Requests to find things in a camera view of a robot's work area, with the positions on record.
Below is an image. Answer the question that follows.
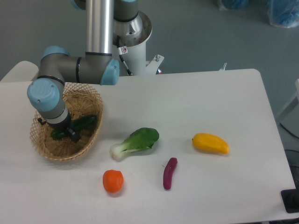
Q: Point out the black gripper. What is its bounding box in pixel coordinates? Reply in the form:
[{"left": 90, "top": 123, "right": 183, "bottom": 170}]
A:
[{"left": 37, "top": 113, "right": 81, "bottom": 143}]

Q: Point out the dark green cucumber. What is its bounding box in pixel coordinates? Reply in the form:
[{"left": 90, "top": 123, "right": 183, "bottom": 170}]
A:
[{"left": 50, "top": 114, "right": 97, "bottom": 140}]

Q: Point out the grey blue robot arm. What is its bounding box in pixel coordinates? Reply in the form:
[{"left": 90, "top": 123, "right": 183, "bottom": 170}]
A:
[{"left": 27, "top": 0, "right": 138, "bottom": 142}]

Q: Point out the woven wicker basket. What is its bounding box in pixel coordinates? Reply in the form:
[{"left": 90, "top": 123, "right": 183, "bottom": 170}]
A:
[{"left": 30, "top": 83, "right": 103, "bottom": 161}]

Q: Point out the orange bell pepper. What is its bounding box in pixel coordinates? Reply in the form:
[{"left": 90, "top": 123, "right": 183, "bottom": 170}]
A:
[{"left": 102, "top": 169, "right": 124, "bottom": 193}]

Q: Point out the green bok choy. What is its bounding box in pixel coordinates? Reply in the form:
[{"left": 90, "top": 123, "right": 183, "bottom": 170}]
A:
[{"left": 110, "top": 127, "right": 160, "bottom": 161}]

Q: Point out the white chair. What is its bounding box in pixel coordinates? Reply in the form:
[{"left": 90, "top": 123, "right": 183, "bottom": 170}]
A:
[{"left": 0, "top": 61, "right": 39, "bottom": 83}]

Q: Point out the purple sweet potato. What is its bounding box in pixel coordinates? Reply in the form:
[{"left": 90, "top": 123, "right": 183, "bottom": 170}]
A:
[{"left": 163, "top": 157, "right": 178, "bottom": 190}]

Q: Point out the yellow mango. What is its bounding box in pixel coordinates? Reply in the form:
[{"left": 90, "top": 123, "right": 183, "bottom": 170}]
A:
[{"left": 192, "top": 133, "right": 230, "bottom": 154}]

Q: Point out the blue plastic bag left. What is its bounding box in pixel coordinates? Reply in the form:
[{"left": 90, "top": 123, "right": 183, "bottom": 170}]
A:
[{"left": 217, "top": 0, "right": 249, "bottom": 11}]

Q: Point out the blue plastic bag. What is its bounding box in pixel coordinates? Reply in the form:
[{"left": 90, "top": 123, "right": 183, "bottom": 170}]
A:
[
  {"left": 217, "top": 0, "right": 249, "bottom": 11},
  {"left": 267, "top": 0, "right": 299, "bottom": 28}
]

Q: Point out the white furniture leg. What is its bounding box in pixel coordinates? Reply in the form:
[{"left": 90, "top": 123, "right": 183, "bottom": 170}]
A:
[{"left": 275, "top": 79, "right": 299, "bottom": 122}]

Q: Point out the black device at edge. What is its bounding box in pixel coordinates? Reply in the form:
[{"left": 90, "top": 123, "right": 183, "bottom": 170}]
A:
[{"left": 281, "top": 189, "right": 299, "bottom": 213}]

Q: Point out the blue plastic bag right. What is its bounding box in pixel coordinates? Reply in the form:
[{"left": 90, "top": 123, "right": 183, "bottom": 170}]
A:
[{"left": 267, "top": 0, "right": 299, "bottom": 28}]

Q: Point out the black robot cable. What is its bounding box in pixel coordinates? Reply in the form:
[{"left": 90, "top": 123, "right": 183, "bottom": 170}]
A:
[{"left": 116, "top": 35, "right": 134, "bottom": 76}]

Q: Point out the black floor cable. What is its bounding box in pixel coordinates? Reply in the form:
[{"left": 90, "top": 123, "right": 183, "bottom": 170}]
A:
[{"left": 279, "top": 122, "right": 299, "bottom": 138}]

